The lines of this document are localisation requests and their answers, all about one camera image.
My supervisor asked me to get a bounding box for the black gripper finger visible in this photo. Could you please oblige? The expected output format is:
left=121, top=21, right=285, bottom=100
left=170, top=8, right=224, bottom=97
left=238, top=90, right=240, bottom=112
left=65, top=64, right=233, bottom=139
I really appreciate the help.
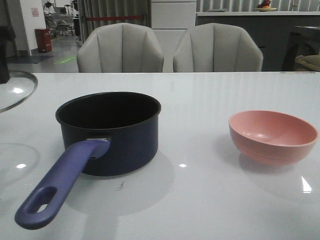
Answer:
left=0, top=25, right=16, bottom=84

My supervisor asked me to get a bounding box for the glass pot lid purple knob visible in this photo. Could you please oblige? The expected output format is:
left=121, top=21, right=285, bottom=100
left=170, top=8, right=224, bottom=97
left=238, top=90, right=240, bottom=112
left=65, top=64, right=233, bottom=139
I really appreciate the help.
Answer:
left=0, top=70, right=38, bottom=113

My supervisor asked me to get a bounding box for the pink bowl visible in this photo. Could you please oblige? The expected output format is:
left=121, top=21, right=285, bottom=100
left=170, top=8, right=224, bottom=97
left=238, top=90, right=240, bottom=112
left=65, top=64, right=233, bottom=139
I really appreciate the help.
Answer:
left=228, top=110, right=319, bottom=166

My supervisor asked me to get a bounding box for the red trash bin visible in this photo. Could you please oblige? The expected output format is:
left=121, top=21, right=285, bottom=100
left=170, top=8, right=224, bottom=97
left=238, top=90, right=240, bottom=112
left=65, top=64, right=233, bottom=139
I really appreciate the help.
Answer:
left=34, top=28, right=52, bottom=53

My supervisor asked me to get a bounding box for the red barrier tape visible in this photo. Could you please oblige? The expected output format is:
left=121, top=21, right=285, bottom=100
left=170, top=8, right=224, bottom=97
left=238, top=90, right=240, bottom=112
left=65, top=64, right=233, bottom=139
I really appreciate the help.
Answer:
left=85, top=15, right=145, bottom=21

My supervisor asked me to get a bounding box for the left beige upholstered chair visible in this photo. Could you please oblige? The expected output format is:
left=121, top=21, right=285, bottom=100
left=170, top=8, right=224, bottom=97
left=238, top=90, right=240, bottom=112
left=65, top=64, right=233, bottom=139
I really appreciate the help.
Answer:
left=77, top=23, right=164, bottom=73

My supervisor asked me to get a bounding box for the beige upholstered chair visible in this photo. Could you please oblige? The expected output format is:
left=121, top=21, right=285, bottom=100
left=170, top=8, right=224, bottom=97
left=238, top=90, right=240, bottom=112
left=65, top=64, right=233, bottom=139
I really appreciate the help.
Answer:
left=173, top=23, right=263, bottom=73
left=77, top=23, right=164, bottom=73

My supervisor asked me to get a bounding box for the white cabinet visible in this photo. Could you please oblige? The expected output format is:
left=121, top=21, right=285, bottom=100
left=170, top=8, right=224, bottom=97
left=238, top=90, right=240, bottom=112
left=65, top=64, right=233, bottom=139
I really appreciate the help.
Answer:
left=151, top=0, right=197, bottom=73

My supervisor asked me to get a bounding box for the right beige upholstered chair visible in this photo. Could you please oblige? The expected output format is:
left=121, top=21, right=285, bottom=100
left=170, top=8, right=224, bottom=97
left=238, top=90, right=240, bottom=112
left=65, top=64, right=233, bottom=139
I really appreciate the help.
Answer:
left=173, top=23, right=263, bottom=73

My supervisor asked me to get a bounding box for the fruit plate on counter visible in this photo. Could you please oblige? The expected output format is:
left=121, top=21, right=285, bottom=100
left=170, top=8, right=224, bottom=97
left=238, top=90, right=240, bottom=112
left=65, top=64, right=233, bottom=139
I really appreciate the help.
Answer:
left=255, top=0, right=277, bottom=12

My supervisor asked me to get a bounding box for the grey counter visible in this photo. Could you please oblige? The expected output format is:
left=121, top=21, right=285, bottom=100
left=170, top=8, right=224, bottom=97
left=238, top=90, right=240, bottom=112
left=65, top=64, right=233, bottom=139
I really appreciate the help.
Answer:
left=195, top=11, right=320, bottom=72

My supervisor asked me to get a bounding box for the olive cushion seat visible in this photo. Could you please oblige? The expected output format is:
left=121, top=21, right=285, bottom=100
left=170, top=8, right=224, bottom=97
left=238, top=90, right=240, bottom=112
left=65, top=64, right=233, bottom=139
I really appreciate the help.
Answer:
left=294, top=54, right=320, bottom=72

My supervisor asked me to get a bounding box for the dark blue saucepan purple handle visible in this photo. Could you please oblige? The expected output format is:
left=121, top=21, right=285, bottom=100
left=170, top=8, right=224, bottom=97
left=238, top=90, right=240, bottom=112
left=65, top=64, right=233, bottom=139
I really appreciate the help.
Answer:
left=14, top=92, right=161, bottom=230

